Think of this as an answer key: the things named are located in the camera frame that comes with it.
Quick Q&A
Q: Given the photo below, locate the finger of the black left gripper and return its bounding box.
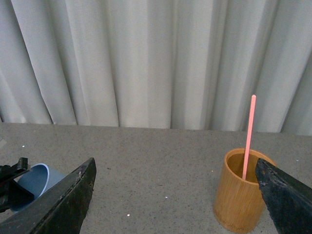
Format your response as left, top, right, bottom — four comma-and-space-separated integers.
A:
0, 180, 34, 212
0, 157, 30, 185

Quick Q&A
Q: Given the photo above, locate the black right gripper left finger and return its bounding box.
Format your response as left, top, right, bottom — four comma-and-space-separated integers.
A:
0, 157, 97, 234

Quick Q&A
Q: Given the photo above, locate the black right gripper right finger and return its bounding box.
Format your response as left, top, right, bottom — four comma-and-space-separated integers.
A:
255, 158, 312, 234

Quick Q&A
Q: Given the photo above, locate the pink chopstick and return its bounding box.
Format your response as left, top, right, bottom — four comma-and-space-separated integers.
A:
242, 95, 256, 180

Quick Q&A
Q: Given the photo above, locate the blue plastic cup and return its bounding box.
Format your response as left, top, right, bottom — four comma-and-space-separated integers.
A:
10, 163, 65, 213

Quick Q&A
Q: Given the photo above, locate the bamboo chopstick holder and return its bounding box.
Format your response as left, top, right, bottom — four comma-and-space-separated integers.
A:
213, 148, 276, 234

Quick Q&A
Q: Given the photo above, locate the white pleated curtain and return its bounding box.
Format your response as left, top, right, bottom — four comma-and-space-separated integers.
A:
0, 0, 312, 136

